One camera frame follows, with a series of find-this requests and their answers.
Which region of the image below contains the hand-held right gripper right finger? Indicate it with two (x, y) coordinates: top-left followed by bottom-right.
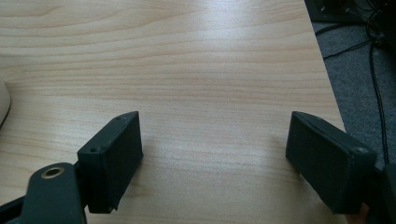
(285, 110), (378, 215)

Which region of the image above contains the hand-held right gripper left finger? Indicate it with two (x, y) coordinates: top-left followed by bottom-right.
(77, 110), (145, 215)

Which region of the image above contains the white round object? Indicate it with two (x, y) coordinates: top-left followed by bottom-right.
(0, 81), (11, 127)

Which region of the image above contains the black equipment base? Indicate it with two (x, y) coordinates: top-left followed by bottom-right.
(304, 0), (396, 26)

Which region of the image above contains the thin black cable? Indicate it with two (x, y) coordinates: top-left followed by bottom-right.
(322, 39), (373, 61)

